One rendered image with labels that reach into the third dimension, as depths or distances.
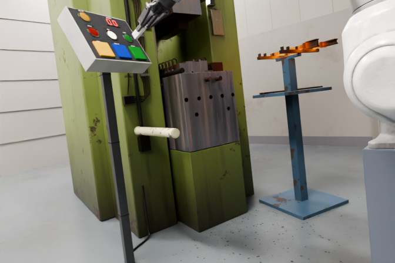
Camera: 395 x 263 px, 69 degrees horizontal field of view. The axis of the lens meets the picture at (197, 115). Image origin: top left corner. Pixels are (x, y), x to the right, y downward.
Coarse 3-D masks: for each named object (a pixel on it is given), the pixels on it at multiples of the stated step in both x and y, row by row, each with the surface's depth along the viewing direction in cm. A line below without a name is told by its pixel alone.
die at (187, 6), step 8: (184, 0) 169; (192, 0) 172; (176, 8) 166; (184, 8) 169; (192, 8) 172; (200, 8) 175; (168, 16) 172; (176, 16) 173; (184, 16) 175; (192, 16) 177; (160, 24) 186; (168, 24) 188
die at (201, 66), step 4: (192, 60) 172; (200, 60) 174; (204, 60) 176; (176, 64) 169; (180, 64) 167; (184, 64) 168; (188, 64) 170; (192, 64) 171; (196, 64) 173; (200, 64) 174; (204, 64) 176; (164, 68) 182; (168, 68) 178; (176, 68) 169; (184, 68) 168; (188, 68) 170; (192, 68) 171; (196, 68) 173; (200, 68) 174; (204, 68) 176; (160, 72) 187; (164, 72) 183; (184, 72) 168; (188, 72) 169; (196, 72) 173
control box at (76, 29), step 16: (64, 16) 118; (80, 16) 120; (96, 16) 129; (64, 32) 120; (80, 32) 115; (128, 32) 141; (80, 48) 115; (112, 48) 124; (128, 48) 133; (96, 64) 115; (112, 64) 121; (128, 64) 128; (144, 64) 136
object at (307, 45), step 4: (312, 40) 166; (316, 40) 164; (304, 44) 171; (308, 44) 170; (312, 44) 167; (316, 44) 165; (292, 48) 181; (300, 48) 175; (304, 48) 171; (308, 48) 170; (276, 52) 194
